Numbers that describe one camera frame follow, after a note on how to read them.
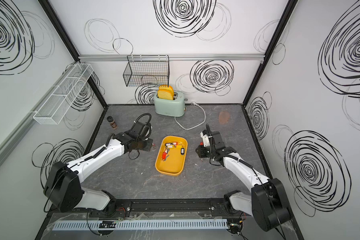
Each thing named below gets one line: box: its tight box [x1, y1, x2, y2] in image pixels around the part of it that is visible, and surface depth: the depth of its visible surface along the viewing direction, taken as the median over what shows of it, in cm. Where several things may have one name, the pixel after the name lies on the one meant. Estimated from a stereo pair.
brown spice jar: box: [106, 115, 118, 130], surface depth 102 cm
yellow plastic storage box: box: [155, 136, 188, 177], surface depth 93 cm
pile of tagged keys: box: [162, 142, 185, 161], surface depth 97 cm
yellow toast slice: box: [157, 84, 175, 101], surface depth 103 cm
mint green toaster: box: [154, 91, 187, 117], surface depth 107 cm
